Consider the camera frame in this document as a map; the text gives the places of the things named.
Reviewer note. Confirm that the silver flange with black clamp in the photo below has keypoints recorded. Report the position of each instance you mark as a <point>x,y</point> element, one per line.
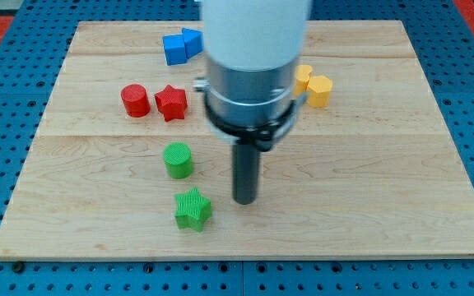
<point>251,107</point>

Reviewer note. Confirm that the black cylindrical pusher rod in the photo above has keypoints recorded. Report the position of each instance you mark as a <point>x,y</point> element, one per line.
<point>245,173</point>

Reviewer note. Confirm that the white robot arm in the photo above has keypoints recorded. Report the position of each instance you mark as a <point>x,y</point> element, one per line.
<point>252,50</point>

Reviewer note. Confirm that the yellow block behind arm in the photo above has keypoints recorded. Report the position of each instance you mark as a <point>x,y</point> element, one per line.
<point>303,73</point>

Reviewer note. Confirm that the green star block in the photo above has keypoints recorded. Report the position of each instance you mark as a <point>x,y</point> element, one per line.
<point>192,210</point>

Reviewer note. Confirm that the red star block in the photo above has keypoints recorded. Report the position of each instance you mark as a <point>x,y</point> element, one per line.
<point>171,103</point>

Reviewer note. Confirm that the green cylinder block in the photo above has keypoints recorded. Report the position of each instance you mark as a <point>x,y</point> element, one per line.
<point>178,160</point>

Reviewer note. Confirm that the yellow hexagon block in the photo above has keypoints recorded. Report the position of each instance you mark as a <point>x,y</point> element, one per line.
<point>319,89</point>

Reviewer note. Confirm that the blue wedge block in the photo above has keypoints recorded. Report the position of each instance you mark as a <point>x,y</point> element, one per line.
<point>192,42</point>

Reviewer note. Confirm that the blue cube block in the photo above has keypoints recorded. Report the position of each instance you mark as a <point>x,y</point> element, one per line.
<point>174,48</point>

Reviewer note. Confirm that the red cylinder block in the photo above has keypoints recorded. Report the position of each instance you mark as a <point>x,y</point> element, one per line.
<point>135,100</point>

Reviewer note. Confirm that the wooden board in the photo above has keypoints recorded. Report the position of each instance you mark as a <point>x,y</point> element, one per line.
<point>373,176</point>

